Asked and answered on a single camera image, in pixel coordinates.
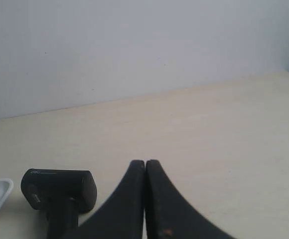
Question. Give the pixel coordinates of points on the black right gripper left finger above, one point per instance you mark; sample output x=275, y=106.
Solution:
x=122, y=215

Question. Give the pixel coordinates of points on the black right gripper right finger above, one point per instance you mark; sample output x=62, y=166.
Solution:
x=168, y=215

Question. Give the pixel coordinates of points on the black handheld barcode scanner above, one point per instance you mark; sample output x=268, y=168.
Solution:
x=62, y=194

